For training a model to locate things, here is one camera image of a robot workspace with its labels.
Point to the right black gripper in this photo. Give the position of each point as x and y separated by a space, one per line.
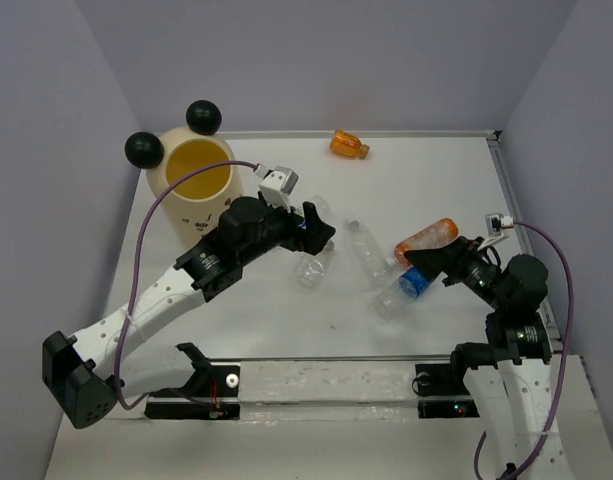
451 258

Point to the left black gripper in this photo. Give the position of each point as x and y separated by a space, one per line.
299 239

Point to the clear labelled water bottle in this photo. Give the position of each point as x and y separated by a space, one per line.
323 209

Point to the small orange juice bottle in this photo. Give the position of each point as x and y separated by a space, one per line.
348 145

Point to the clear plastic bottle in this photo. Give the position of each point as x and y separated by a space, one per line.
310 270

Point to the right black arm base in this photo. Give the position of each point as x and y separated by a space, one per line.
440 394

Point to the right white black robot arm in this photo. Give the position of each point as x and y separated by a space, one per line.
509 375

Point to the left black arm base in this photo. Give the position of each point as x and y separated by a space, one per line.
210 394

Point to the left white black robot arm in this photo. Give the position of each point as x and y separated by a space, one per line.
90 371

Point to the cream panda-ear waste bin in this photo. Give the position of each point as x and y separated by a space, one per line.
192 208

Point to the clear bottle blue label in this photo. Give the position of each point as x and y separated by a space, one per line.
396 299

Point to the long orange capped bottle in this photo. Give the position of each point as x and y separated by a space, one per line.
437 235

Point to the clear bottle white cap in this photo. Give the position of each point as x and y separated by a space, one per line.
370 258

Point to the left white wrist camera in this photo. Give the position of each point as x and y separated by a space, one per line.
277 186

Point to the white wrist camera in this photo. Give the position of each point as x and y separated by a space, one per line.
277 186
497 226

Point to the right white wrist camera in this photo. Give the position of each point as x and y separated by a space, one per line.
497 226

